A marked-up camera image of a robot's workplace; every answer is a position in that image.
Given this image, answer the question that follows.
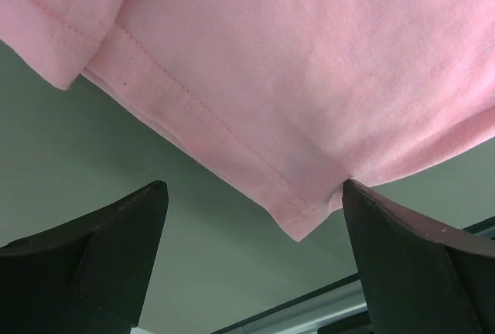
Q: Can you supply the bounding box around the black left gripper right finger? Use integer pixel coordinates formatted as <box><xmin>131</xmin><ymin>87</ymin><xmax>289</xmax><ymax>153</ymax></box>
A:
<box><xmin>343</xmin><ymin>180</ymin><xmax>494</xmax><ymax>333</ymax></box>

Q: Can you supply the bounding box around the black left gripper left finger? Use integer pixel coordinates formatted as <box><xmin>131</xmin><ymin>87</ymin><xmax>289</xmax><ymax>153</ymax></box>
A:
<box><xmin>1</xmin><ymin>181</ymin><xmax>169</xmax><ymax>333</ymax></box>

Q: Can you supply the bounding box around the pink t shirt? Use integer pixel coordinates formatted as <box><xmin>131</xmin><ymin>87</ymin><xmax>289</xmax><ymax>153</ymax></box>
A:
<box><xmin>1</xmin><ymin>0</ymin><xmax>494</xmax><ymax>240</ymax></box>

